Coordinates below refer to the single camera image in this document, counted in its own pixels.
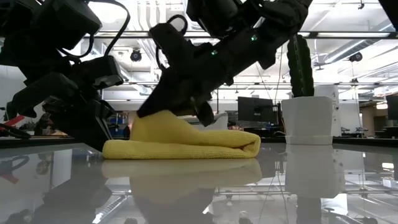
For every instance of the black computer monitor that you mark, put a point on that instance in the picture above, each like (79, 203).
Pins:
(392, 107)
(255, 109)

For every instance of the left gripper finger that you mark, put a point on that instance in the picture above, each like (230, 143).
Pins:
(90, 133)

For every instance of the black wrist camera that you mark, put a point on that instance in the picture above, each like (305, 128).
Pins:
(171, 40)
(99, 71)

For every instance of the green cactus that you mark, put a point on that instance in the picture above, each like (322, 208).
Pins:
(300, 62)

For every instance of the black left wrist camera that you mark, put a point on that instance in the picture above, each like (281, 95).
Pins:
(99, 71)

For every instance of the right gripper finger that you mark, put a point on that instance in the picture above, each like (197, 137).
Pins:
(168, 99)

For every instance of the black ceiling camera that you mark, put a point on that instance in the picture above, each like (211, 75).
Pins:
(136, 55)
(356, 57)

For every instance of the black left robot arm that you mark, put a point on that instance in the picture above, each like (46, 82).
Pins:
(46, 28)

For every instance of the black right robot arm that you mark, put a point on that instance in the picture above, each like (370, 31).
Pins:
(273, 18)

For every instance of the white plastic bin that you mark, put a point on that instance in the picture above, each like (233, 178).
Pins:
(220, 123)

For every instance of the yellow microfiber towel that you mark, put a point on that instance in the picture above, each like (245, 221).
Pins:
(180, 143)

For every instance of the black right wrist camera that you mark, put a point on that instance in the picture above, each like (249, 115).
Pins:
(171, 40)

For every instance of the white standing banner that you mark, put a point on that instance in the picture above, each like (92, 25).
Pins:
(336, 105)

